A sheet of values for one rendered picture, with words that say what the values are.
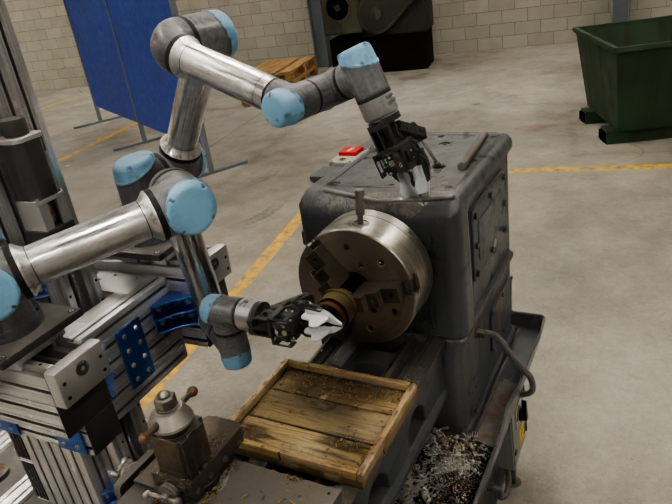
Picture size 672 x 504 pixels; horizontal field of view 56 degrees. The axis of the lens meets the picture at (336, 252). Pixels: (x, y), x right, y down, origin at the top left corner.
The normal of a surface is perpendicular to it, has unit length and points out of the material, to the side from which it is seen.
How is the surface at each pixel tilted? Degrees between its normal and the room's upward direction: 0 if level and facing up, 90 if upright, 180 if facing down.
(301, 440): 0
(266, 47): 90
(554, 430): 0
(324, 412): 0
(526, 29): 90
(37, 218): 90
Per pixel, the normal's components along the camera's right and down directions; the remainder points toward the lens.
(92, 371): 0.89, 0.07
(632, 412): -0.14, -0.89
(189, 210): 0.59, 0.25
